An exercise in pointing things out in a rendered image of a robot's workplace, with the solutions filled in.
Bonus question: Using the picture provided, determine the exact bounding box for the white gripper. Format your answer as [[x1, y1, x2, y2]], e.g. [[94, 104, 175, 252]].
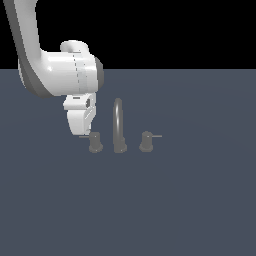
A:
[[62, 92, 98, 137]]

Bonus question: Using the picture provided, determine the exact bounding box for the grey arched faucet spout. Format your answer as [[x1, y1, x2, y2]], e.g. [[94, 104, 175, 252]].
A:
[[112, 97, 128, 154]]

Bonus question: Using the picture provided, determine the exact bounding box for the grey faucet lever handle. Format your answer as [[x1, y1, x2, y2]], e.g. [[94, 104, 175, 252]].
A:
[[78, 131, 104, 154], [138, 130, 164, 153]]

